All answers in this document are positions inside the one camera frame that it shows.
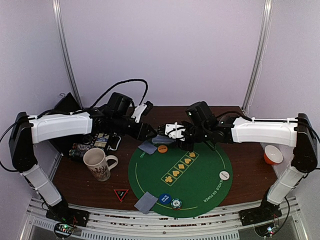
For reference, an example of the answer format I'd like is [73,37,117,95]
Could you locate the white dealer button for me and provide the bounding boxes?
[219,170,231,181]

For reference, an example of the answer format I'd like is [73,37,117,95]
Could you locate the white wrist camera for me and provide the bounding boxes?
[130,101,154,123]
[157,122,186,140]

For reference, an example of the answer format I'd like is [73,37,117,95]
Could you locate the blue playing card deck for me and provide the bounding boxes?
[151,135,175,145]

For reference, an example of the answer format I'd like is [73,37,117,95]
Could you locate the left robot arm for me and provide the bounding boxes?
[8,92,157,222]

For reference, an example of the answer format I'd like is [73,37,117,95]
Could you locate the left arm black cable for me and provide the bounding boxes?
[91,78,150,111]

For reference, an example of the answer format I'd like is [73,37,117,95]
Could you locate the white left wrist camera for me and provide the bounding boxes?
[130,101,154,123]

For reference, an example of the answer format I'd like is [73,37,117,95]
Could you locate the orange big blind button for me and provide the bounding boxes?
[157,145,168,154]

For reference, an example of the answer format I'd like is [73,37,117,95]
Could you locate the red black triangle token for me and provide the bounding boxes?
[113,189,129,203]

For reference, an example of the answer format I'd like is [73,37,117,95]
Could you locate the white floral mug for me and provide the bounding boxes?
[83,148,119,182]

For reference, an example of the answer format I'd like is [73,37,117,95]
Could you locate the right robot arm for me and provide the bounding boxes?
[165,101,320,221]

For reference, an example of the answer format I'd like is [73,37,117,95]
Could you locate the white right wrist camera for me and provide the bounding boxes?
[157,122,186,140]

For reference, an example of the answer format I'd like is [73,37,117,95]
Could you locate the right aluminium frame post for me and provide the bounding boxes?
[241,0,274,114]

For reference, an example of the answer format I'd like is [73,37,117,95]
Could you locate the dealt card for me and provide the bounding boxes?
[138,140,158,155]
[134,191,158,214]

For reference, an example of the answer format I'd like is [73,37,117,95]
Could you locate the blue playing card box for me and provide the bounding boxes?
[93,133,109,148]

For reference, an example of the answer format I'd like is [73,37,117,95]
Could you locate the round green poker mat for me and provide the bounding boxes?
[128,143,233,218]

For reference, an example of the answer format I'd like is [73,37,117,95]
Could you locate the orange bowl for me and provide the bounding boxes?
[263,145,284,165]

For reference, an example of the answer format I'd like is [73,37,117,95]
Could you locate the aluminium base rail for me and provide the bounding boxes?
[21,196,310,240]

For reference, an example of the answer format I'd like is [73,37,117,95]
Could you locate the black poker case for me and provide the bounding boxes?
[43,92,123,157]

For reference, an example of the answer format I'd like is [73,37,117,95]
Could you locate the blue small blind button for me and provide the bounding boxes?
[158,193,172,205]

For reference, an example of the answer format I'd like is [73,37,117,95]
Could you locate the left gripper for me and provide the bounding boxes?
[111,114,158,141]

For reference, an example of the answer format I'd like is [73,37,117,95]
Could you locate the aluminium frame post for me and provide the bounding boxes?
[52,0,83,108]
[241,0,274,114]

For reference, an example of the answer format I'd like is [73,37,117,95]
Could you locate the left aluminium frame post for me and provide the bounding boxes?
[52,0,83,108]

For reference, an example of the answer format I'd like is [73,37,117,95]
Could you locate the front poker chip row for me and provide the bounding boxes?
[68,143,94,160]

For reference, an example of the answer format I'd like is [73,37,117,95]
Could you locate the blue poker chip stack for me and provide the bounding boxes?
[170,198,182,210]

